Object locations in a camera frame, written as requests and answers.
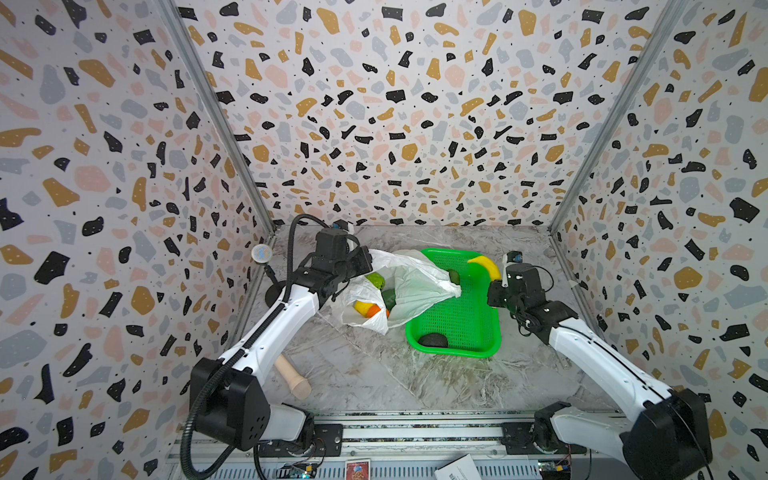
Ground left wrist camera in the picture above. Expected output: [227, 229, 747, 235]
[331, 220, 354, 234]

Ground black corrugated cable hose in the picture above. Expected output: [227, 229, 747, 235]
[179, 214, 331, 480]

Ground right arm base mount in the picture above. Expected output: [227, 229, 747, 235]
[500, 421, 587, 455]

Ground green plastic basket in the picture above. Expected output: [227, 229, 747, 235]
[406, 248, 502, 359]

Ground black avocado dark fruit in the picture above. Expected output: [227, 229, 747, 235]
[418, 333, 449, 349]

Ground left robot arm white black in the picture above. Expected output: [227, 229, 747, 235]
[181, 227, 373, 453]

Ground yellow lemon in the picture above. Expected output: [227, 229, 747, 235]
[353, 301, 378, 318]

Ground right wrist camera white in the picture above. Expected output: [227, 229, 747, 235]
[502, 250, 523, 288]

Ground red card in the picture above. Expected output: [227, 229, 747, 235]
[344, 459, 371, 480]

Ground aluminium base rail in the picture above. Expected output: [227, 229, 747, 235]
[161, 409, 637, 480]

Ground yellow banana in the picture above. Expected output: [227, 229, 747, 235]
[468, 255, 502, 282]

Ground blue white microphone on stand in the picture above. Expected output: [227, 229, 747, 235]
[251, 244, 294, 310]

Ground small circuit board right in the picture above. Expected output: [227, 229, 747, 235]
[537, 461, 571, 480]

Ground white plastic bag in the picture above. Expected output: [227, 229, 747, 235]
[331, 249, 462, 335]

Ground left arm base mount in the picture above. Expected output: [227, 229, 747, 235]
[257, 423, 344, 460]

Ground orange fruit large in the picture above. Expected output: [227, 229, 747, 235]
[365, 305, 381, 318]

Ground small circuit board left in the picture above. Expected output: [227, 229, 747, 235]
[275, 463, 317, 480]

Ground green avocado back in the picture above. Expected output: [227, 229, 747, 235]
[448, 269, 461, 285]

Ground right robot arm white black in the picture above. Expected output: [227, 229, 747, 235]
[486, 258, 713, 479]

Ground small circuit board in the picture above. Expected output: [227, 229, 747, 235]
[537, 461, 571, 480]
[275, 463, 317, 480]

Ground dark green avocado front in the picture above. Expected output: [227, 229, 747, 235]
[382, 288, 397, 312]

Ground beige wooden pestle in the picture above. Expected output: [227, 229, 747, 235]
[274, 354, 312, 400]

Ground green apple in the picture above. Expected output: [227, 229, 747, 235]
[366, 272, 386, 290]

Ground white paper sheet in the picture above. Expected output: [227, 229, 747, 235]
[434, 454, 482, 480]

